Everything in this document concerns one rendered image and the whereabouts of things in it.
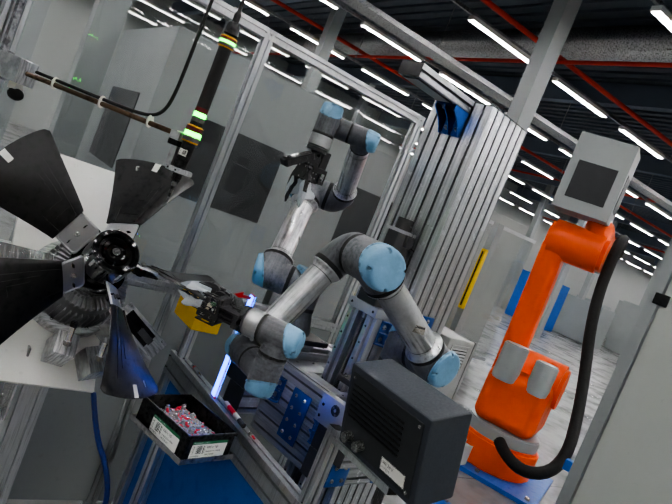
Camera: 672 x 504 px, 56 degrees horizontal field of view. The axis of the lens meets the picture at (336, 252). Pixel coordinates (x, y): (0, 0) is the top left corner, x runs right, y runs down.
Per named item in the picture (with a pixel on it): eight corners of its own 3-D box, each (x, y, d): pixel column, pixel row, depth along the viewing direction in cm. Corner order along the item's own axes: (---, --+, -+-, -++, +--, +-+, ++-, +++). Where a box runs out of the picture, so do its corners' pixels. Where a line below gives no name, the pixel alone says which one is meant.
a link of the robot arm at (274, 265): (286, 287, 224) (336, 177, 253) (247, 271, 224) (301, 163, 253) (282, 302, 234) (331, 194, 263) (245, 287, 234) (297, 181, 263)
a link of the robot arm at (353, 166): (346, 225, 256) (375, 148, 215) (321, 215, 256) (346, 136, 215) (355, 204, 262) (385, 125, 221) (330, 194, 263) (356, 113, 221)
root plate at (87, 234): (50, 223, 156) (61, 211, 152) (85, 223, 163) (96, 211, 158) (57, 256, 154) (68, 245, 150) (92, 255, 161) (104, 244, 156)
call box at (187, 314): (171, 315, 214) (182, 287, 214) (198, 321, 220) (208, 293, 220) (188, 334, 202) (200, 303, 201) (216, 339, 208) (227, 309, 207)
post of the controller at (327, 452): (298, 499, 147) (329, 423, 145) (308, 500, 149) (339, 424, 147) (304, 507, 145) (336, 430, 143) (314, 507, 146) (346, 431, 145)
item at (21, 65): (-14, 73, 179) (-5, 44, 178) (5, 80, 186) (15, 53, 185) (12, 84, 176) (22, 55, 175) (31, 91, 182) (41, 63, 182)
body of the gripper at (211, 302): (201, 289, 155) (242, 309, 152) (218, 285, 164) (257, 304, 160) (191, 317, 157) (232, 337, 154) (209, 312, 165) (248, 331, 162)
